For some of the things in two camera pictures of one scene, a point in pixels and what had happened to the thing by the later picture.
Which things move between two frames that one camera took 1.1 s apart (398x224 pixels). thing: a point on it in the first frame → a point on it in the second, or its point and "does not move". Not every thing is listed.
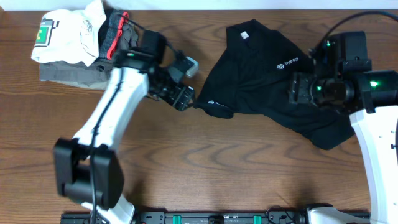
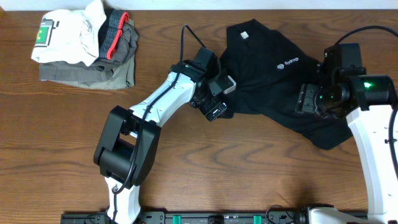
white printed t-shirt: (70, 35) does not move
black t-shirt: (250, 74) does not move
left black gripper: (183, 97) → (213, 111)
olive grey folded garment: (96, 76) does not move
